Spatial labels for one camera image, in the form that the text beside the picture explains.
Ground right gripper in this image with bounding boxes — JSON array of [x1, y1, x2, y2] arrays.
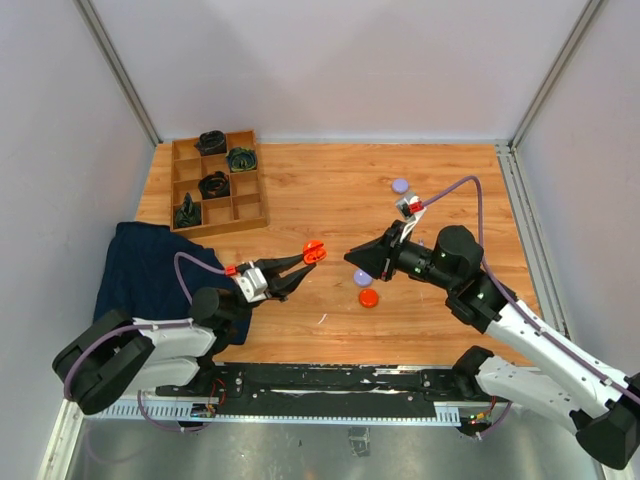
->
[[344, 220, 457, 292]]

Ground purple earbud case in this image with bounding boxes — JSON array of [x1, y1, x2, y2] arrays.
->
[[391, 178, 409, 194], [353, 269, 373, 288]]

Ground orange earbud case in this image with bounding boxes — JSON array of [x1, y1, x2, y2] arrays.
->
[[302, 240, 327, 265], [358, 288, 380, 308]]

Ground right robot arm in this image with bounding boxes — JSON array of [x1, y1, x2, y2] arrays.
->
[[344, 221, 639, 470]]

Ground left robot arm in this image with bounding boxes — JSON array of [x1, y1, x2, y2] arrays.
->
[[52, 253, 320, 415]]

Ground wooden compartment tray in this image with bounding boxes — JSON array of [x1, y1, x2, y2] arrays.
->
[[170, 130, 269, 239]]

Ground folded dark tie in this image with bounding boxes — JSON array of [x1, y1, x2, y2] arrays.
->
[[174, 193, 202, 229]]

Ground rolled black orange tie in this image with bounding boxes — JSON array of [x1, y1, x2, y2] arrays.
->
[[198, 171, 230, 200]]

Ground rolled green patterned tie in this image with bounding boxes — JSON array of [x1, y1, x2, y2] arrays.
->
[[226, 147, 258, 173]]

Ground dark blue cloth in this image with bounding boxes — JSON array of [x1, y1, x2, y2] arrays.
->
[[93, 222, 234, 321]]

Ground rolled black tie top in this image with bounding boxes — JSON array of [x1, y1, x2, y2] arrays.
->
[[194, 130, 227, 156]]

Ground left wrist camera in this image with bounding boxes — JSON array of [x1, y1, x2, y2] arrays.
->
[[234, 267, 269, 304]]

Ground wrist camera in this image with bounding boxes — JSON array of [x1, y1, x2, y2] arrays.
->
[[395, 192, 426, 241], [234, 267, 269, 304]]

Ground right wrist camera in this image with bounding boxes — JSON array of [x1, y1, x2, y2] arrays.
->
[[395, 192, 426, 241]]

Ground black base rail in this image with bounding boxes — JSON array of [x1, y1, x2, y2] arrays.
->
[[155, 363, 464, 419]]

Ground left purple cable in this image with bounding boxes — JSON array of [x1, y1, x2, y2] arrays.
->
[[62, 251, 237, 464]]

